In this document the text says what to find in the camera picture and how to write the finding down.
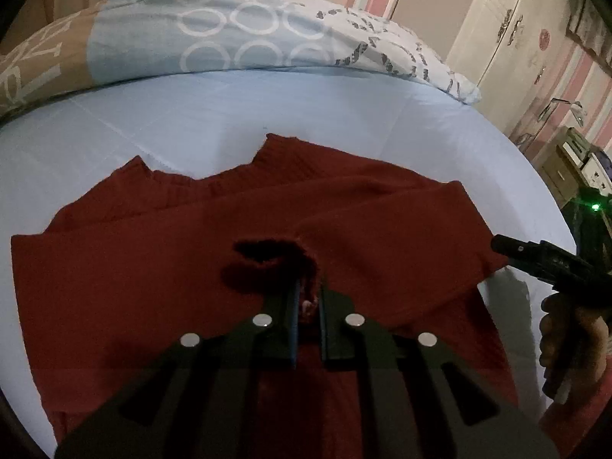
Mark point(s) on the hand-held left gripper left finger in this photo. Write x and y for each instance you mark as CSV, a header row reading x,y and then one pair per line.
x,y
290,315

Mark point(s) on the person's right forearm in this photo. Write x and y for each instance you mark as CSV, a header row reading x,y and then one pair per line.
x,y
588,425

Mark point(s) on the bed with light blue sheet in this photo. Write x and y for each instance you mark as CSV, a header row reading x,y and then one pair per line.
x,y
334,105

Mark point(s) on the patterned window curtain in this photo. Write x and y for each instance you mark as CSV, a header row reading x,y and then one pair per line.
x,y
589,24

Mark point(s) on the folded patterned quilt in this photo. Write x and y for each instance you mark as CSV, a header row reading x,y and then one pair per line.
x,y
215,33

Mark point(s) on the pink brown cushion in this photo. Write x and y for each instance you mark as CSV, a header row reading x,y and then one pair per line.
x,y
40,5

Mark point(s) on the wooden drawer cabinet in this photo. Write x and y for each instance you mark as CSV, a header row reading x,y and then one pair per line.
x,y
559,172

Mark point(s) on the person's right hand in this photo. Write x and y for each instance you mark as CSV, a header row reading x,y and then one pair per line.
x,y
595,344

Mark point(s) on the small printed box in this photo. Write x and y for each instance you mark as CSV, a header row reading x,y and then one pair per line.
x,y
597,169

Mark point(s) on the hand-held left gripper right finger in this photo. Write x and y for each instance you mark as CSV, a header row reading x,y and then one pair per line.
x,y
328,320

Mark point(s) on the red knit sweater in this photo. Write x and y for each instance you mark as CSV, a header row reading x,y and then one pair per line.
x,y
143,258

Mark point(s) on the silver desk lamp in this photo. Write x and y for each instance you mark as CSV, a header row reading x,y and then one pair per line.
x,y
578,112

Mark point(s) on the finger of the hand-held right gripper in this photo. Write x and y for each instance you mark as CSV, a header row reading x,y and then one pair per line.
x,y
526,252

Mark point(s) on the white wardrobe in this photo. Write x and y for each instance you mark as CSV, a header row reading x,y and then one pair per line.
x,y
507,33

